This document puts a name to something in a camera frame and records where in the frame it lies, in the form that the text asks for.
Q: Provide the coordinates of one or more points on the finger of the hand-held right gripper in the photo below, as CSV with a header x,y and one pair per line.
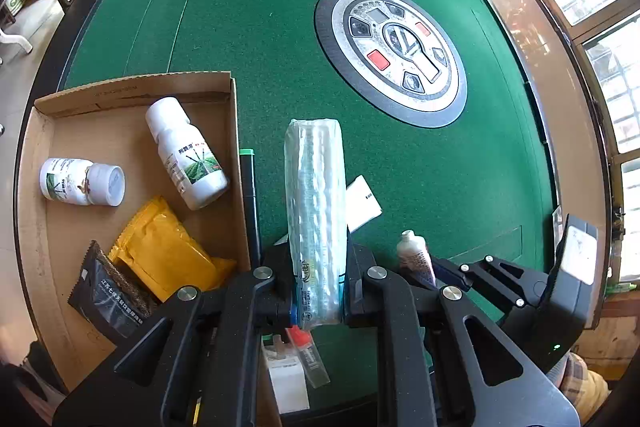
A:
x,y
495,282

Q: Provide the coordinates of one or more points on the small white box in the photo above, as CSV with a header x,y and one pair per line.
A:
x,y
287,382

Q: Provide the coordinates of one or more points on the white chair leg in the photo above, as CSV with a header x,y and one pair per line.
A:
x,y
17,39

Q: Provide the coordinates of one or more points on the window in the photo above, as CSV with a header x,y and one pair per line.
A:
x,y
595,7

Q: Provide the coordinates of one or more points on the round table control panel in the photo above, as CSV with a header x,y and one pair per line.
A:
x,y
400,57

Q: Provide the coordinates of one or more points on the short white bottle green label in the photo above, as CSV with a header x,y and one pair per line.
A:
x,y
65,182

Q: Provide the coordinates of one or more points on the tall white bottle green label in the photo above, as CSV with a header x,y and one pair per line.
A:
x,y
187,162

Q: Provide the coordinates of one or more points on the clear tube red cap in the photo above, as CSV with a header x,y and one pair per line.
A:
x,y
312,362

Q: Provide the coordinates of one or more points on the yellow foil packet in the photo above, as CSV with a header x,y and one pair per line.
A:
x,y
170,247

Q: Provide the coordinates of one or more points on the black pen green cap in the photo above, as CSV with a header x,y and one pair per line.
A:
x,y
248,197

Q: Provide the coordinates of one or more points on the white paper card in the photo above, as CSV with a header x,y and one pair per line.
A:
x,y
362,204

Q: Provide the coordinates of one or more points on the black foil packet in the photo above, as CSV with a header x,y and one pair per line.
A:
x,y
110,297

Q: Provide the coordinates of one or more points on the small white tube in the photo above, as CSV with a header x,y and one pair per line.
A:
x,y
412,252

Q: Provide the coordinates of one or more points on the brown cardboard box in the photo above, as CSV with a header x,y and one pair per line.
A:
x,y
120,142

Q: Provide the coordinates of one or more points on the person's right forearm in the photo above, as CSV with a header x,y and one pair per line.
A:
x,y
580,387

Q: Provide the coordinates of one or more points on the clear plastic tube packet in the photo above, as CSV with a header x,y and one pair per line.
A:
x,y
315,207

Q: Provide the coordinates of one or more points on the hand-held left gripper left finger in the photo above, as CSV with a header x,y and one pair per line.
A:
x,y
280,297

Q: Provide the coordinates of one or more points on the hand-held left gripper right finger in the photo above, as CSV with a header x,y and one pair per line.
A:
x,y
357,297

